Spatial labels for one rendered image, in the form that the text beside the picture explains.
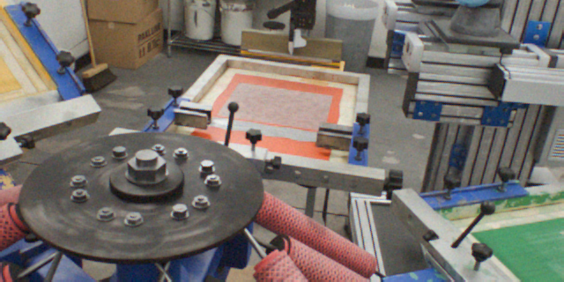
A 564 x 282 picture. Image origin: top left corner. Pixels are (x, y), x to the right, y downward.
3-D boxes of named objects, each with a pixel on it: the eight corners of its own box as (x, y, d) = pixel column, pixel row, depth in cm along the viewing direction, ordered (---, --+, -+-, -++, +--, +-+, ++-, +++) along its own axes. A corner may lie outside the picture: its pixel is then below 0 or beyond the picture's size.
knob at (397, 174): (374, 188, 139) (379, 161, 136) (397, 191, 138) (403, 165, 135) (374, 204, 132) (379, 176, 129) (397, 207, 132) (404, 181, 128)
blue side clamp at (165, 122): (175, 114, 177) (175, 93, 174) (190, 116, 176) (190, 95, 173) (137, 158, 150) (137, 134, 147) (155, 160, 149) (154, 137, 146)
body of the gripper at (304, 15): (312, 33, 189) (315, -4, 184) (286, 29, 190) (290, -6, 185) (315, 26, 196) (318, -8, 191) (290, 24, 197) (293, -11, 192)
